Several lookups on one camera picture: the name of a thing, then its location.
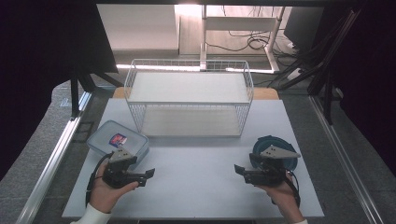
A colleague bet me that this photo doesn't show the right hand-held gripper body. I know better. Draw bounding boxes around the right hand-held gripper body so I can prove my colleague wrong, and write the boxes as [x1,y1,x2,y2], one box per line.
[253,145,302,188]

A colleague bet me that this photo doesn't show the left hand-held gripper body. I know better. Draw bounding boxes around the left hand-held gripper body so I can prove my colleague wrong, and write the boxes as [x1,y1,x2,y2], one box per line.
[102,147,140,189]

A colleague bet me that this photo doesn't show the dark blue round food container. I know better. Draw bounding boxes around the dark blue round food container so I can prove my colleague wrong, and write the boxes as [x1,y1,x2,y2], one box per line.
[248,134,299,172]

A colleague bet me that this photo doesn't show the clear rectangular food container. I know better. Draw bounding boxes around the clear rectangular food container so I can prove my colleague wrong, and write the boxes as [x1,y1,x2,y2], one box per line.
[86,119,149,171]

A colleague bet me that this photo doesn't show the white wire shelf rack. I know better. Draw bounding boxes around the white wire shelf rack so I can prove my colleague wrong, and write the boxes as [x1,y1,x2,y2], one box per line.
[123,58,255,138]

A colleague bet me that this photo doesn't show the person's left hand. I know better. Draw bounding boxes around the person's left hand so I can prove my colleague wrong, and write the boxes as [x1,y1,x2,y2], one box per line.
[89,161,139,215]

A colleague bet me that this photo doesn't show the person's right hand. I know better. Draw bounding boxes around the person's right hand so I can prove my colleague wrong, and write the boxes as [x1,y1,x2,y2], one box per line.
[256,173,304,223]

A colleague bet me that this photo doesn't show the black tripod stand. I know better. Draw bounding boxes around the black tripod stand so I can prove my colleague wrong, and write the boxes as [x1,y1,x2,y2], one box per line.
[69,65,124,121]

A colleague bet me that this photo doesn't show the black metal stand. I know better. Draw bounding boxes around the black metal stand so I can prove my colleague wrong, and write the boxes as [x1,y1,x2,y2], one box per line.
[270,7,364,126]

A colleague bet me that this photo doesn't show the dark curtain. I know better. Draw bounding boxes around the dark curtain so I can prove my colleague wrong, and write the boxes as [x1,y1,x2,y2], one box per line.
[0,0,120,182]
[323,0,396,179]

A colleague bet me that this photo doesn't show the white cabinet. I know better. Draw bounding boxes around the white cabinet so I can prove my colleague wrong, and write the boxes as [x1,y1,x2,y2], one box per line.
[96,4,181,51]

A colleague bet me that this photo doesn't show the black monitor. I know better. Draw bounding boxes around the black monitor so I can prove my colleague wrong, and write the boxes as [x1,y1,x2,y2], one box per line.
[283,7,325,52]

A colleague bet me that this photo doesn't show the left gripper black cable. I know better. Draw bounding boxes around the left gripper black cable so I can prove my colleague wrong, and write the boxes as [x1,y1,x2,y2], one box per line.
[85,152,115,208]

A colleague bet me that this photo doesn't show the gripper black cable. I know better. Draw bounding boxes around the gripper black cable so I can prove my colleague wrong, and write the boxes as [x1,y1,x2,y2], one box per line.
[279,171,302,208]
[85,152,115,208]

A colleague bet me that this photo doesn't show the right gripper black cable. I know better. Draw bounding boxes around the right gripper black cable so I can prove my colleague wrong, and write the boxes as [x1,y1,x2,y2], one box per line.
[279,171,302,208]

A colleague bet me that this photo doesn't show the aluminium rail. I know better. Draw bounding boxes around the aluminium rail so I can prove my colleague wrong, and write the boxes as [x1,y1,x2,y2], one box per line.
[15,91,94,224]
[307,94,386,224]

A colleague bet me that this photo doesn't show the black floor cables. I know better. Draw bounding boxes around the black floor cables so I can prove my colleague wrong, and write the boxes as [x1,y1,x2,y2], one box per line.
[205,5,301,59]

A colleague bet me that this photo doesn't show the white desk frame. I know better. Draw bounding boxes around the white desk frame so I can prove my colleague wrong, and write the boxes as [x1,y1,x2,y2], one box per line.
[199,4,286,75]

